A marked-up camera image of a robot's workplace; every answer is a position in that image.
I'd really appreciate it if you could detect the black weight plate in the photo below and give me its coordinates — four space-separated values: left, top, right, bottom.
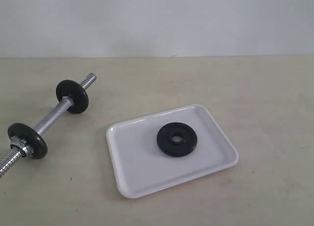
56 80 89 114
157 122 198 157
7 123 48 159

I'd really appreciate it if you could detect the chrome threaded dumbbell bar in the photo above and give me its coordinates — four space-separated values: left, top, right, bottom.
0 73 97 176

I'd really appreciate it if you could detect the white rectangular plastic tray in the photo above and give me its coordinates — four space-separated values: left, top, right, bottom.
106 104 238 198

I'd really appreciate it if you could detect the chrome spinlock collar nut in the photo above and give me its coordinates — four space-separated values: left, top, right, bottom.
10 136 34 158

